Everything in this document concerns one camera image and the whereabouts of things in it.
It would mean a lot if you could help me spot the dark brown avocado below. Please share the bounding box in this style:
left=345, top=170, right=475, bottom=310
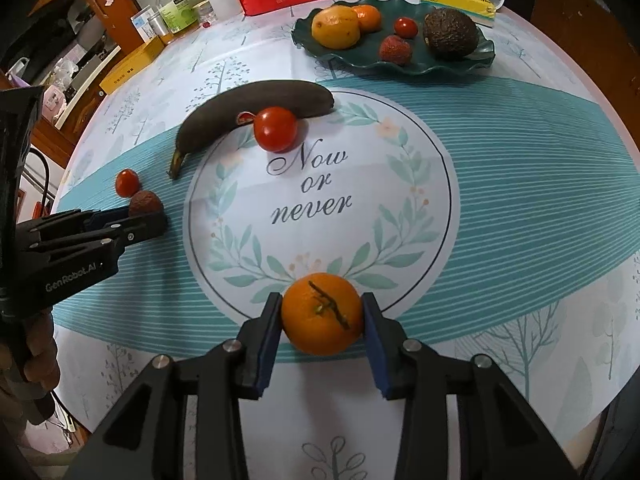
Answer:
left=423, top=7, right=480, bottom=60

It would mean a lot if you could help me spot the black cable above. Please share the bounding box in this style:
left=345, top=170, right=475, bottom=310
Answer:
left=29, top=149, right=57, bottom=213

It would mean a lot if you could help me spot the white blue carton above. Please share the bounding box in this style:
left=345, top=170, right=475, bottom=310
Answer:
left=131, top=5, right=162, bottom=44

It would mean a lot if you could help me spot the overripe brown banana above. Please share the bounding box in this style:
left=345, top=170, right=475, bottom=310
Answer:
left=167, top=80, right=336, bottom=181

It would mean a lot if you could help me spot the brown wooden shelf unit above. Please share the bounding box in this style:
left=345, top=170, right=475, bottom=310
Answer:
left=529, top=0, right=640, bottom=98

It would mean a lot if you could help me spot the red cherry tomato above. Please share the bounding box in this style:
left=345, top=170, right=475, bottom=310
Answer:
left=115, top=169, right=141, bottom=199
left=394, top=16, right=420, bottom=40
left=253, top=106, right=300, bottom=154

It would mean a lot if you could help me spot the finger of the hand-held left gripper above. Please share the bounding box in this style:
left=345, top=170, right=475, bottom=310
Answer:
left=29, top=211, right=169, bottom=267
left=29, top=207, right=133, bottom=242

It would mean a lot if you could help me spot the small glass jar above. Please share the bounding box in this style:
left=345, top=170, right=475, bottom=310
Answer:
left=192, top=0, right=220, bottom=29

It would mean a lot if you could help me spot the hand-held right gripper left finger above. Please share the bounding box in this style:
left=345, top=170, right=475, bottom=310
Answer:
left=62, top=291, right=285, bottom=480

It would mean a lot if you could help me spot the dark green scalloped plate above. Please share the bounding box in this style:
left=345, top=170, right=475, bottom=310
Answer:
left=291, top=0, right=496, bottom=79

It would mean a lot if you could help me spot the green label glass bottle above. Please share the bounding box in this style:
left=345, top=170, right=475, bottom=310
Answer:
left=152, top=0, right=200, bottom=37

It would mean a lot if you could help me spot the small silver can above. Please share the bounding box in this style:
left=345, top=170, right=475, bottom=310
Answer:
left=148, top=10, right=174, bottom=44

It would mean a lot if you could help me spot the teal striped placemat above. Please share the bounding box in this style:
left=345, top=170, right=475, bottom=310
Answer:
left=50, top=77, right=640, bottom=367

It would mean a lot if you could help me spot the flat yellow box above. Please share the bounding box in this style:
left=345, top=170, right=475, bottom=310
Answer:
left=99, top=37, right=166, bottom=95

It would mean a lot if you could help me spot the small orange mandarin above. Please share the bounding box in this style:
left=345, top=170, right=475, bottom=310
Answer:
left=352, top=4, right=384, bottom=33

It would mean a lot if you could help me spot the person's left hand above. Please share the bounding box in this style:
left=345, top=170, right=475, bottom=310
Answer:
left=20, top=310, right=61, bottom=394

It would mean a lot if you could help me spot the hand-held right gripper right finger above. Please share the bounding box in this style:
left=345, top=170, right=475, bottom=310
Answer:
left=361, top=291, right=584, bottom=480

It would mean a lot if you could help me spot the stemmed orange mandarin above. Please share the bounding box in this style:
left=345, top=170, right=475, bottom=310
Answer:
left=280, top=272, right=365, bottom=357

